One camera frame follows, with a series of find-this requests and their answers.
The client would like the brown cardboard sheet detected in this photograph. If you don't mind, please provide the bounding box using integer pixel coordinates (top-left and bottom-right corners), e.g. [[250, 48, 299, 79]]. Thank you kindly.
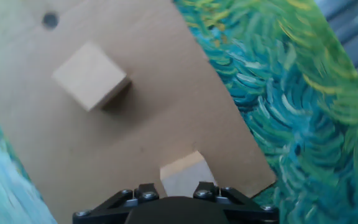
[[0, 0, 277, 224]]

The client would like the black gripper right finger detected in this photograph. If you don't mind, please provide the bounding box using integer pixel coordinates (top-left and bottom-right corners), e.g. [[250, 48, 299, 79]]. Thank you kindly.
[[193, 181, 280, 224]]

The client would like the green white painted cloth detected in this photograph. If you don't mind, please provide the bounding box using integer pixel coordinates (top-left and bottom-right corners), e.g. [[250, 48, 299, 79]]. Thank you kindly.
[[0, 0, 358, 224]]

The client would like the large pale wooden cube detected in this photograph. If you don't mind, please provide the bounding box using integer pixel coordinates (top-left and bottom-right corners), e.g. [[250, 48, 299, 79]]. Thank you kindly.
[[52, 42, 132, 113]]

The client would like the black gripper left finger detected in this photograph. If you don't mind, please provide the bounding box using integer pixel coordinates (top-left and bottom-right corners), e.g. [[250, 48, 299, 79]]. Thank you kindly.
[[72, 183, 160, 224]]

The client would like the tall pale wooden block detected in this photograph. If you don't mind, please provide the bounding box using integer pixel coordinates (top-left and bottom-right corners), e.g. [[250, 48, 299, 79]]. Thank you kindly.
[[159, 151, 219, 198]]

